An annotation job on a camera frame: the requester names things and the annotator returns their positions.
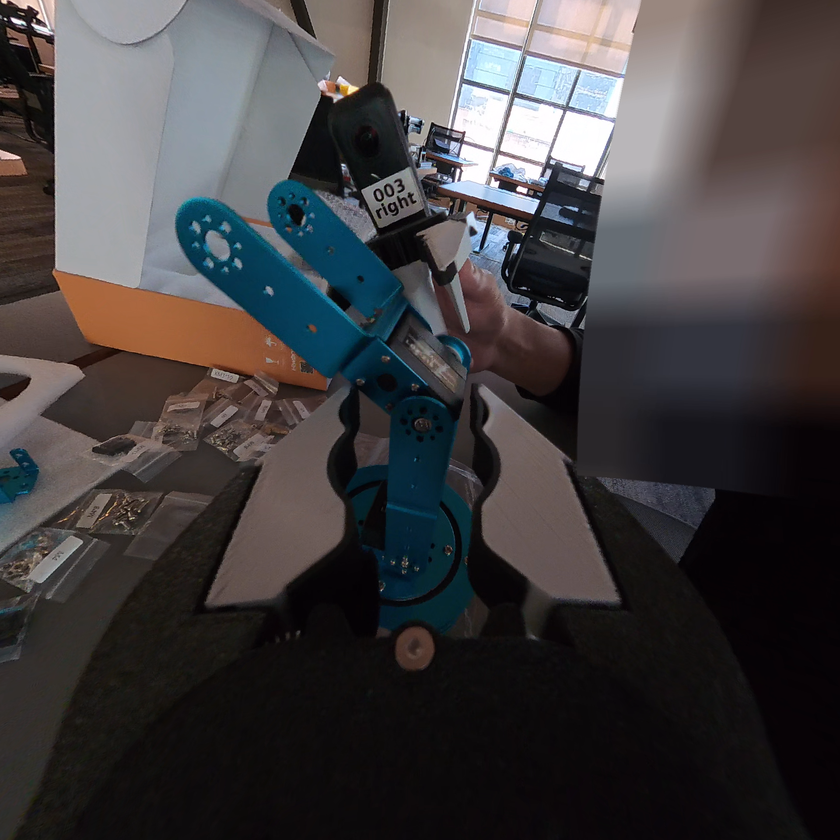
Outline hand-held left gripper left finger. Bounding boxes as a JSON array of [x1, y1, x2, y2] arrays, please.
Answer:
[[203, 386, 383, 636]]

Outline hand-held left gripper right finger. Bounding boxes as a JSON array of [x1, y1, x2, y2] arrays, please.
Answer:
[[467, 384, 623, 637]]

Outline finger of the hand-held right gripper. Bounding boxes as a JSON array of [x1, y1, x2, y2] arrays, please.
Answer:
[[397, 261, 473, 334], [423, 220, 478, 275]]

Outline blue toy robot arm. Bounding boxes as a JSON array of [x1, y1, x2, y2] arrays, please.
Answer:
[[174, 180, 476, 637]]

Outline person's right forearm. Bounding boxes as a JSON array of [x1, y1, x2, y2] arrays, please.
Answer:
[[518, 325, 586, 411]]

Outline wooden office desk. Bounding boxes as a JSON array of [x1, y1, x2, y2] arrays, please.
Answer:
[[436, 180, 540, 253]]

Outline person's right hand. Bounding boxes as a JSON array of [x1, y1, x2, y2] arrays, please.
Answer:
[[456, 262, 572, 396]]

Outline black mesh office chair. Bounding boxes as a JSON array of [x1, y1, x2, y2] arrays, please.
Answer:
[[502, 164, 605, 329]]

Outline pile of small hardware bags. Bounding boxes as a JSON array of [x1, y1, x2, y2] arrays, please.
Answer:
[[0, 371, 329, 664]]

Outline office window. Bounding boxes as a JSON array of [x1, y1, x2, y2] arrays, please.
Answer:
[[453, 0, 641, 191]]

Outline white cardboard box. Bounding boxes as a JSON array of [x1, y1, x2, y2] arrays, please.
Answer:
[[52, 0, 337, 392]]

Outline white foam sheet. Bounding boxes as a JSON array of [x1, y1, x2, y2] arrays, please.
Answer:
[[0, 413, 132, 553]]

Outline person's black clothed torso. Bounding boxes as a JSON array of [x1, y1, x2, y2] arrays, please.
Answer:
[[676, 486, 840, 840]]

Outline white foam block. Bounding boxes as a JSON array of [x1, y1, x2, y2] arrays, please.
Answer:
[[0, 354, 86, 454]]

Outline blue metal bracket assembly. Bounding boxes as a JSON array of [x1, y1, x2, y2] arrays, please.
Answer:
[[0, 448, 40, 505]]

